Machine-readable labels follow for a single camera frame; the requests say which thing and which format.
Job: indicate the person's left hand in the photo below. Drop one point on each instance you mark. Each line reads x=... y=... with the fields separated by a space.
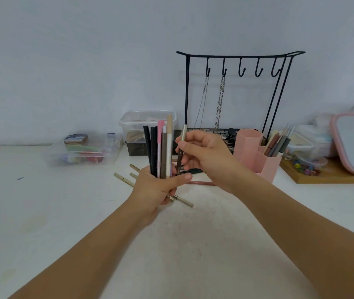
x=152 y=191

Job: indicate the person's right hand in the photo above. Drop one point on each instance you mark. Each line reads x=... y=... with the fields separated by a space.
x=214 y=158

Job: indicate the person's right thumb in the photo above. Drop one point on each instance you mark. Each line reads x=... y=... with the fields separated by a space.
x=185 y=148

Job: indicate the person's left thumb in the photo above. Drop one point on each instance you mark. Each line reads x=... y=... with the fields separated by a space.
x=178 y=179

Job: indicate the silver-capped brown cosmetic pencil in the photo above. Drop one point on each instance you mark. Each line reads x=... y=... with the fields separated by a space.
x=183 y=132

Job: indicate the white beige-capped cosmetic pencil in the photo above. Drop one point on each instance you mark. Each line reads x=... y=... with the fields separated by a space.
x=169 y=143

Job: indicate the grey-brown cosmetic pencil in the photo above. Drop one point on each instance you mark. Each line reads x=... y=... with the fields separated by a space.
x=164 y=155

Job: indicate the pink cosmetic pencil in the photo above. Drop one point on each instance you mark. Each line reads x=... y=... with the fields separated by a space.
x=160 y=143

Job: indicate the thick black cosmetic pencil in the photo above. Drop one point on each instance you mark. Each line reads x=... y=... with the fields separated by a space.
x=154 y=151

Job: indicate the thin black cosmetic pencil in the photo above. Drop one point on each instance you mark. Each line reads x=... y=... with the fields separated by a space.
x=147 y=149

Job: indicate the person's right forearm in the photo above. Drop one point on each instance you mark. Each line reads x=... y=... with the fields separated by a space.
x=304 y=239

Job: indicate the person's left forearm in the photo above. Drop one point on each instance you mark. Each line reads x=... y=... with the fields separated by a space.
x=83 y=261

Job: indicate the dark green cosmetic pencil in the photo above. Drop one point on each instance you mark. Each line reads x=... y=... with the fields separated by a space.
x=194 y=171

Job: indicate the beige cosmetic pencil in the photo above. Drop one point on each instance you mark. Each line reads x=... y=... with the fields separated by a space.
x=124 y=179
x=183 y=201
x=134 y=167

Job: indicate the reddish-brown cosmetic pencil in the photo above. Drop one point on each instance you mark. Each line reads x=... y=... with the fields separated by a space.
x=203 y=183

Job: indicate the black hair claw clip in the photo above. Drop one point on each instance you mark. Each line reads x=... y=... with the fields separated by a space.
x=231 y=133

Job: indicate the dark brown small box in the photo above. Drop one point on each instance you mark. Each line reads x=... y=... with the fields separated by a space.
x=135 y=148

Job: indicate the clear lidded plastic container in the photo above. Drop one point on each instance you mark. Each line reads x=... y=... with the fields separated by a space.
x=136 y=121

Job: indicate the pink hexagonal pen holder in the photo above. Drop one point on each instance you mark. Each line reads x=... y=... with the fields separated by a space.
x=251 y=152

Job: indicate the brown pencil in holder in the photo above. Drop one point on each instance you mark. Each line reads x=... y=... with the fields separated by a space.
x=272 y=144

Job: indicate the red round item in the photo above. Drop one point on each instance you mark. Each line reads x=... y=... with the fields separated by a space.
x=92 y=156

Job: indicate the small brown patterned box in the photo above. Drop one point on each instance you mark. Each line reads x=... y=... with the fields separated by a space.
x=75 y=139

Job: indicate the clear container with beige contents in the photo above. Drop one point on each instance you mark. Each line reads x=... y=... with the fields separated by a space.
x=300 y=143

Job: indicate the round clear container of beads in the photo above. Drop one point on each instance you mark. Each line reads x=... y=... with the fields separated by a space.
x=309 y=166

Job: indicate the clear open plastic box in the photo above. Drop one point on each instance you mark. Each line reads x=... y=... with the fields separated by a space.
x=52 y=155

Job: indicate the clear lidded storage box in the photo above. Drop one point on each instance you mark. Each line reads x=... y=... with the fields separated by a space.
x=318 y=136

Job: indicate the wooden tray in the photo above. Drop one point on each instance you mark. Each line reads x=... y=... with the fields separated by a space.
x=336 y=175

